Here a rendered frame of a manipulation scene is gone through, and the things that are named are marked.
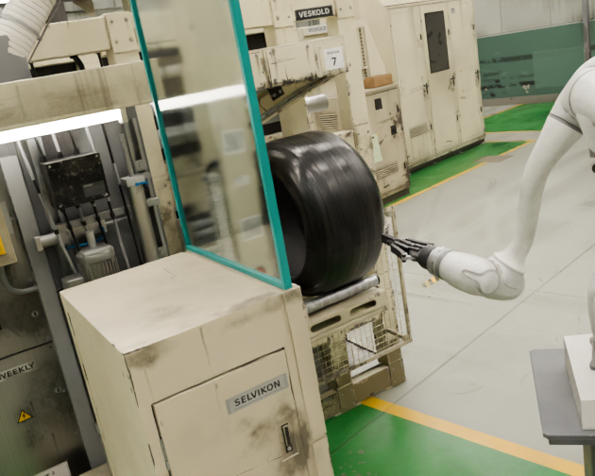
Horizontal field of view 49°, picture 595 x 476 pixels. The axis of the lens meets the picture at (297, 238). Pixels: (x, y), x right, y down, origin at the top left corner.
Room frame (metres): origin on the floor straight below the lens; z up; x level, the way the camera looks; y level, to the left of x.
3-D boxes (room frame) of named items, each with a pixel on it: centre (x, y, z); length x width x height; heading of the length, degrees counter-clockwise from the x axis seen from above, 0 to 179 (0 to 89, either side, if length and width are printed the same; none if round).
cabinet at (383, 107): (7.09, -0.87, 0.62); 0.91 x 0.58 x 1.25; 132
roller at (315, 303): (2.17, -0.11, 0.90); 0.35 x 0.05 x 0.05; 120
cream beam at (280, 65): (2.61, 0.00, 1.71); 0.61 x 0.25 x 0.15; 120
